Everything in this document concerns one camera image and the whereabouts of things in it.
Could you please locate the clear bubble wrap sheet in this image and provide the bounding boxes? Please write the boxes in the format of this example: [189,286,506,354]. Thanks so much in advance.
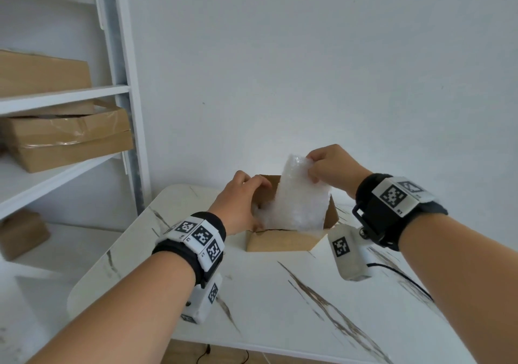
[253,153,332,233]

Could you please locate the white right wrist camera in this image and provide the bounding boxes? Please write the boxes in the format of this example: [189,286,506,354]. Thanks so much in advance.
[328,224,377,282]

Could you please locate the plain brown shelf carton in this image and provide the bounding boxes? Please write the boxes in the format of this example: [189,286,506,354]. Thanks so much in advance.
[0,50,93,98]

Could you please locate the black right wristband, marker tiles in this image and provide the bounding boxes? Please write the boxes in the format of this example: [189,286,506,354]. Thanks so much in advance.
[351,173,449,252]

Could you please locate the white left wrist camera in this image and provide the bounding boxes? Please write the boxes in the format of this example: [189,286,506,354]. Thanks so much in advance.
[181,272,224,325]

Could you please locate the small brown shelf carton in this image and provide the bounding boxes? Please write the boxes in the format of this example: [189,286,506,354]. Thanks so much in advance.
[0,210,51,262]

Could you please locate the black left wristband, marker tiles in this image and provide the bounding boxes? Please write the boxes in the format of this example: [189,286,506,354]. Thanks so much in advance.
[152,212,227,288]

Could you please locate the black floor cable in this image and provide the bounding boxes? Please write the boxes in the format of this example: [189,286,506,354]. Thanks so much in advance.
[201,343,250,364]

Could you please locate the person's right hand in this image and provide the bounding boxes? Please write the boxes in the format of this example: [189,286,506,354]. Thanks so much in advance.
[305,144,373,200]

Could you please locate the black wristband, marker tiles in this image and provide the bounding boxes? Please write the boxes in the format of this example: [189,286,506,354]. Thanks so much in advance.
[152,212,227,288]
[351,173,449,252]

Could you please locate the brown cardboard box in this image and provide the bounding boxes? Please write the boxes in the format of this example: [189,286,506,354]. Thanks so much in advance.
[244,174,340,253]

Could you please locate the black right camera cable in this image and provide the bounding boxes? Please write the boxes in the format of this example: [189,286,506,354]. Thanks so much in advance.
[366,262,434,302]

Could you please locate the person's left forearm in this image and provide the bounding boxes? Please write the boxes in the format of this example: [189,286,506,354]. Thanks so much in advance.
[26,250,197,364]

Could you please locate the person's right forearm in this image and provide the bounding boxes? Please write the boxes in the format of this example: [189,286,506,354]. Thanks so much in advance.
[398,213,518,364]

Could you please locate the taped brown shelf carton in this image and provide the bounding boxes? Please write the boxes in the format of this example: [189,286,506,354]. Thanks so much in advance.
[0,99,135,174]

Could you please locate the white metal shelf unit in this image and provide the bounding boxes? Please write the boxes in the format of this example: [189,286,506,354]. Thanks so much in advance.
[0,0,153,279]

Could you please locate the person's left hand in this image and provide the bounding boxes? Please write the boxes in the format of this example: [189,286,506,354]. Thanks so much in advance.
[208,170,272,237]

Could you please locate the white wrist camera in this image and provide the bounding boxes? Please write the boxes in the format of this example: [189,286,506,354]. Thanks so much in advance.
[328,224,377,282]
[181,272,224,325]

